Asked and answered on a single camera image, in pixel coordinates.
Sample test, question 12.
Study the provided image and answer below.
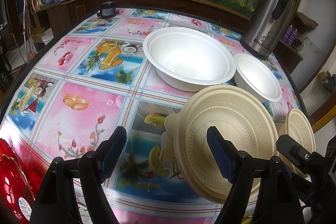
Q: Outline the small beige ribbed bowl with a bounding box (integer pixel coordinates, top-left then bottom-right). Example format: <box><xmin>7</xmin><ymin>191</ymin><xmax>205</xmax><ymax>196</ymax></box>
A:
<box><xmin>278</xmin><ymin>108</ymin><xmax>317</xmax><ymax>179</ymax></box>

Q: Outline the large beige ribbed bowl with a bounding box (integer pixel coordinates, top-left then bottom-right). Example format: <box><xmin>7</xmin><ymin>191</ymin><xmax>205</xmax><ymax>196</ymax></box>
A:
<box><xmin>165</xmin><ymin>85</ymin><xmax>278</xmax><ymax>203</ymax></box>

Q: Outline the small white foam bowl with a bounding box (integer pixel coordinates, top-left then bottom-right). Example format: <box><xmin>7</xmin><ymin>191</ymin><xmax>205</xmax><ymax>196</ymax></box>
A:
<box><xmin>234</xmin><ymin>53</ymin><xmax>282</xmax><ymax>103</ymax></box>

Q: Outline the large white foam bowl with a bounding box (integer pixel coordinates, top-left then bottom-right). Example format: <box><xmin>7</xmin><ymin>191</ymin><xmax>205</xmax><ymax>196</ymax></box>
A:
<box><xmin>143</xmin><ymin>27</ymin><xmax>236</xmax><ymax>92</ymax></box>

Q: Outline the red plastic plate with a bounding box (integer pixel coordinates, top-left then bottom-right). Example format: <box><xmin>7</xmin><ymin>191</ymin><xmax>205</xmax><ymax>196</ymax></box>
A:
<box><xmin>1</xmin><ymin>139</ymin><xmax>35</xmax><ymax>223</ymax></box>

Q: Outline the colourful floral tablecloth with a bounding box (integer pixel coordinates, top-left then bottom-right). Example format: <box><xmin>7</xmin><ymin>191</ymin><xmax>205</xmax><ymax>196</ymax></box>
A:
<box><xmin>0</xmin><ymin>7</ymin><xmax>308</xmax><ymax>224</ymax></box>

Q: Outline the stainless steel thermos jug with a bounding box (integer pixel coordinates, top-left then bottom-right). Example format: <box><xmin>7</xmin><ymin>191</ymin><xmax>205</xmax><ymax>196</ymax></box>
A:
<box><xmin>240</xmin><ymin>0</ymin><xmax>295</xmax><ymax>61</ymax></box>

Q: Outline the dark wooden counter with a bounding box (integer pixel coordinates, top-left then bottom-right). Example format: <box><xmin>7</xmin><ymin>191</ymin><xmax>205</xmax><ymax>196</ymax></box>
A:
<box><xmin>31</xmin><ymin>0</ymin><xmax>250</xmax><ymax>38</ymax></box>

